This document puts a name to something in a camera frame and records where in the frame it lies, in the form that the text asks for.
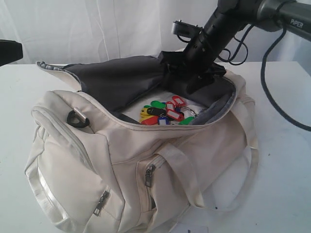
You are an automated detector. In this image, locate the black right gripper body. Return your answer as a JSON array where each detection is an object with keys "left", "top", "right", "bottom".
[{"left": 159, "top": 29, "right": 226, "bottom": 79}]

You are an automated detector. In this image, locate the colourful key tag bunch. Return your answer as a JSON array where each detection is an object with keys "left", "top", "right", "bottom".
[{"left": 138, "top": 95, "right": 198, "bottom": 126}]

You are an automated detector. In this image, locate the cream fabric duffel bag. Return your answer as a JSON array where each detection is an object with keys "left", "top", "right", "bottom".
[{"left": 25, "top": 56, "right": 259, "bottom": 233}]

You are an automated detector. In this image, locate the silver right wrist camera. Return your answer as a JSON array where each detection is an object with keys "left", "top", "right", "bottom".
[{"left": 172, "top": 20, "right": 201, "bottom": 39}]

